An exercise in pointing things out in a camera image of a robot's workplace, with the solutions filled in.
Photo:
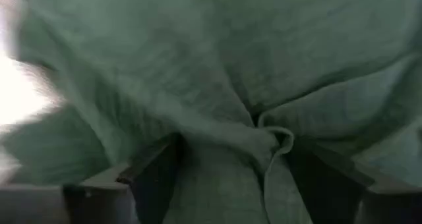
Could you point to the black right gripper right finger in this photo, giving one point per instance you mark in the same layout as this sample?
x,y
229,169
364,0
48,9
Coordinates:
x,y
329,191

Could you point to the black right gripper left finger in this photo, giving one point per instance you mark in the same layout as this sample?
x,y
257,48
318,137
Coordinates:
x,y
151,191

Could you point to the dark green garment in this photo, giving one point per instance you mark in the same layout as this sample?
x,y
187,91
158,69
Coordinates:
x,y
211,52

